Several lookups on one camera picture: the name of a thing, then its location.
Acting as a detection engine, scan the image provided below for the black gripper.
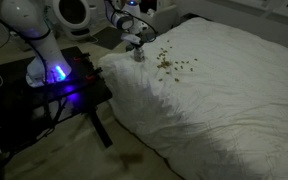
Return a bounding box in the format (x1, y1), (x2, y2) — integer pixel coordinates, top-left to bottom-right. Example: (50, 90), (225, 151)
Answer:
(130, 39), (148, 55)

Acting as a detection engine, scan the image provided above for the bed with white duvet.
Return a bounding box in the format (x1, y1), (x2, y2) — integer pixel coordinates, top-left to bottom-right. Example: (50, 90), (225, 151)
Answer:
(97, 16), (288, 180)

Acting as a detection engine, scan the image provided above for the dark floor mat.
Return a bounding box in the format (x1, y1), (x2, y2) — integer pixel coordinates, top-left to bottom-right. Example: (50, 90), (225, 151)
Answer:
(93, 26), (128, 51)

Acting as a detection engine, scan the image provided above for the light grey box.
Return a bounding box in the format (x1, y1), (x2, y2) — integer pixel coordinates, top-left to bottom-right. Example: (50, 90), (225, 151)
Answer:
(147, 3), (180, 34)

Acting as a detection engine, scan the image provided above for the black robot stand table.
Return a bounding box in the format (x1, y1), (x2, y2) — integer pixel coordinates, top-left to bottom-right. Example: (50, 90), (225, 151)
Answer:
(0, 45), (114, 149)

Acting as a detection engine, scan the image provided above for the white round litter box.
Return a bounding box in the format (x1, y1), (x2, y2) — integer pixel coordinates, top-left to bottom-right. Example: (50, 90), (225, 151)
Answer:
(52, 0), (100, 41)

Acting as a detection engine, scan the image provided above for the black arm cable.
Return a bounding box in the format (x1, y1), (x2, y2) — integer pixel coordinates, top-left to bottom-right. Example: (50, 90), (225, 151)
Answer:
(103, 0), (159, 44)

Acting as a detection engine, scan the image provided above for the red-handled black clamp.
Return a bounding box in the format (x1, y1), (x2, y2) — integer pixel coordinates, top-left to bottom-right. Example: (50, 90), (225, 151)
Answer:
(72, 51), (92, 64)
(83, 66), (104, 82)

